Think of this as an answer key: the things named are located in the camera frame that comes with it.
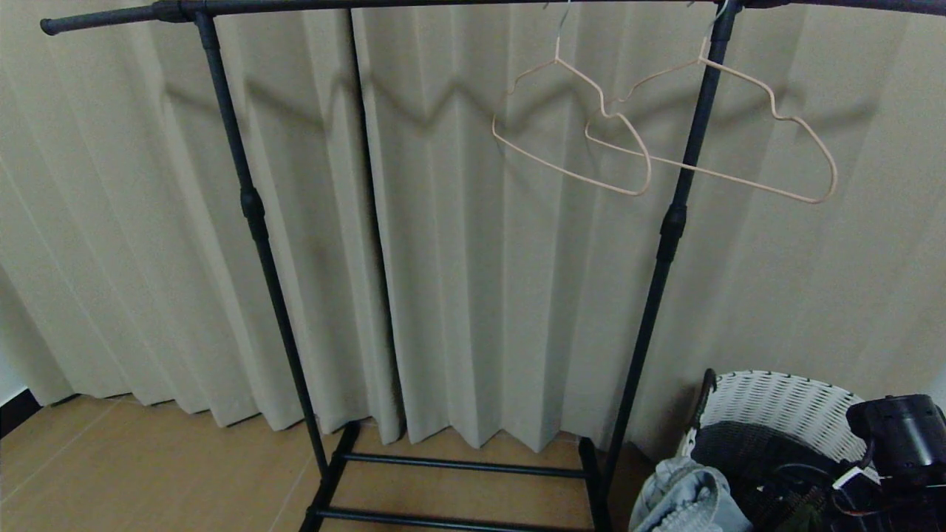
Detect pink clothes hanger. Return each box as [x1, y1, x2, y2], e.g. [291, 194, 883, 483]
[585, 0, 839, 205]
[492, 0, 653, 197]

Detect green printed shirt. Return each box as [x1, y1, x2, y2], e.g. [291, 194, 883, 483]
[775, 499, 827, 532]

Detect black clothes rack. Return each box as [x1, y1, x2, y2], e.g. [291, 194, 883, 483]
[41, 0, 946, 532]

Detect white laundry basket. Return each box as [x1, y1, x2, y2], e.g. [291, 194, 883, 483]
[676, 368, 888, 532]

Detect pale grey garment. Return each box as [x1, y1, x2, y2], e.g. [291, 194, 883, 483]
[628, 457, 755, 532]

